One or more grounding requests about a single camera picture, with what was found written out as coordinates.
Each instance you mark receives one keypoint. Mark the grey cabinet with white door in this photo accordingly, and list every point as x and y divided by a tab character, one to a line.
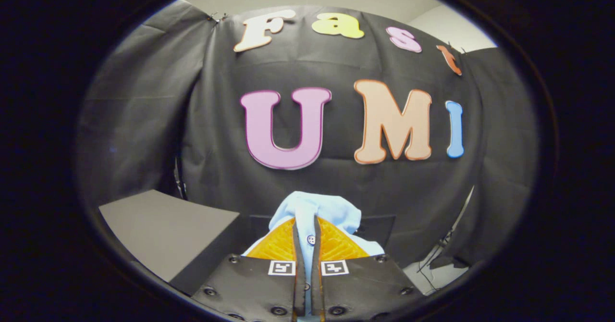
158	230

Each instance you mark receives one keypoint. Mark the light blue shirt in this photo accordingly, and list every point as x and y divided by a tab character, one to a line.
317	206

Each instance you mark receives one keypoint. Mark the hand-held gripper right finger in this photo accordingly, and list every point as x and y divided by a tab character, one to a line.
360	288

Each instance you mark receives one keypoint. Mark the black backdrop cloth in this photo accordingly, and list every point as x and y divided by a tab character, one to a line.
216	144

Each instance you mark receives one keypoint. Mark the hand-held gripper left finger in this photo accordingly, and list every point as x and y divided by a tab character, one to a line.
259	288

